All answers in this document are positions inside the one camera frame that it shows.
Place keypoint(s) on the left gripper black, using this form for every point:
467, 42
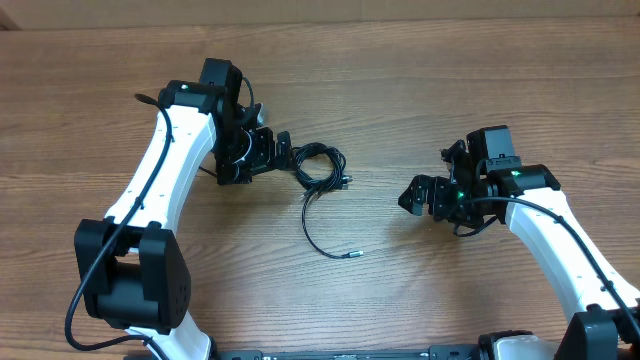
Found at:
273, 150

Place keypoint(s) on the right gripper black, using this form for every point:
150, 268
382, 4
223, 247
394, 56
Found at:
430, 192

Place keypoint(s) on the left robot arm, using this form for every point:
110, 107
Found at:
135, 284

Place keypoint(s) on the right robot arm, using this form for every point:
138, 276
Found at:
488, 183

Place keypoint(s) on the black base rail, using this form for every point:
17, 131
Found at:
345, 355

